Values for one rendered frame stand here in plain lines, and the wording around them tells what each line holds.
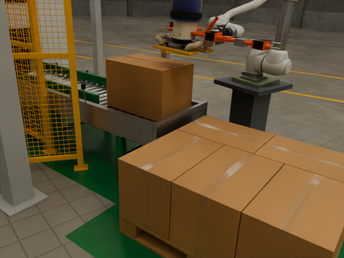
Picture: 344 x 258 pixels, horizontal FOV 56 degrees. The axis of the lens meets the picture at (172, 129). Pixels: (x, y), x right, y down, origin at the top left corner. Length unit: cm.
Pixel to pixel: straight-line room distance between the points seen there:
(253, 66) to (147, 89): 99
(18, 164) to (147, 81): 108
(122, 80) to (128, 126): 39
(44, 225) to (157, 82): 125
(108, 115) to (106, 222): 82
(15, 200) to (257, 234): 171
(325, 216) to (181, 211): 69
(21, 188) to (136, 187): 97
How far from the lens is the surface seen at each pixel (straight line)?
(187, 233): 182
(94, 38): 554
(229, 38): 215
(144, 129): 235
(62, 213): 246
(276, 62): 280
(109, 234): 223
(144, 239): 215
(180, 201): 173
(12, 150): 242
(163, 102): 239
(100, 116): 267
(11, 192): 254
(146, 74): 242
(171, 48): 230
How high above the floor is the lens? 145
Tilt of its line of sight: 23 degrees down
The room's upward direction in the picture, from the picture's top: 2 degrees clockwise
